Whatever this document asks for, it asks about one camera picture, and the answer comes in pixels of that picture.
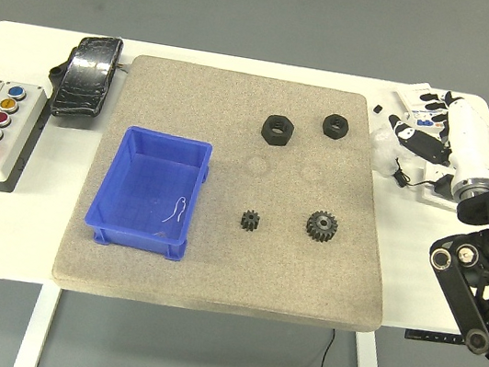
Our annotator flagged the large black hex nut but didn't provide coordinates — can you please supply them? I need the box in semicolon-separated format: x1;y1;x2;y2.
259;112;297;148

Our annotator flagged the black tape-wrapped device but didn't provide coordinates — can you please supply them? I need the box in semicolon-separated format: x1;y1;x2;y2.
41;27;126;126

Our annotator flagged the small black hex nut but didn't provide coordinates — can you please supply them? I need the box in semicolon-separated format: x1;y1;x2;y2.
320;111;354;142

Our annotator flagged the black adapter cable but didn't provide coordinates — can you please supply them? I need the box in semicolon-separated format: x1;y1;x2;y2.
390;156;439;194

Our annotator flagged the black table control panel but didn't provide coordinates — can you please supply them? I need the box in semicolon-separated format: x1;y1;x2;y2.
404;327;466;349

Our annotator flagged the grey emergency-stop button box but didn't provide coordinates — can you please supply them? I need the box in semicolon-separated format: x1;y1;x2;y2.
0;80;51;189

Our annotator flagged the grey-brown foam mat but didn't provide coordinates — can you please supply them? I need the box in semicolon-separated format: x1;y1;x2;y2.
50;45;419;340

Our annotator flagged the black power adapter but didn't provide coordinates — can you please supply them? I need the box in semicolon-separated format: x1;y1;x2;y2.
431;174;459;199

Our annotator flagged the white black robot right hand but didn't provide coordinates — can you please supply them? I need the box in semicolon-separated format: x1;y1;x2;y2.
379;82;489;195

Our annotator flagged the white cardboard box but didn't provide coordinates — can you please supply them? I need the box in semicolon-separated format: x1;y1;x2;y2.
393;77;449;119

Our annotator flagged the large black gear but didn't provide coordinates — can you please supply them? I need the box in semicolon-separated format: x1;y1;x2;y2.
303;208;341;244

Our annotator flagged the small black gear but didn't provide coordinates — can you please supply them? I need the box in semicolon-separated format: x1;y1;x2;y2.
238;208;267;235

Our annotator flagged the white thread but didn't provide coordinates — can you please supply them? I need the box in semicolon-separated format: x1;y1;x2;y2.
159;193;188;227

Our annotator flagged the blue plastic bin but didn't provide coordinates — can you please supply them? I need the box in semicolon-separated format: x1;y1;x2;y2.
79;120;215;264

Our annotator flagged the crumpled clear plastic bag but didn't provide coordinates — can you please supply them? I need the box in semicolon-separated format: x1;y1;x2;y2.
363;119;415;180

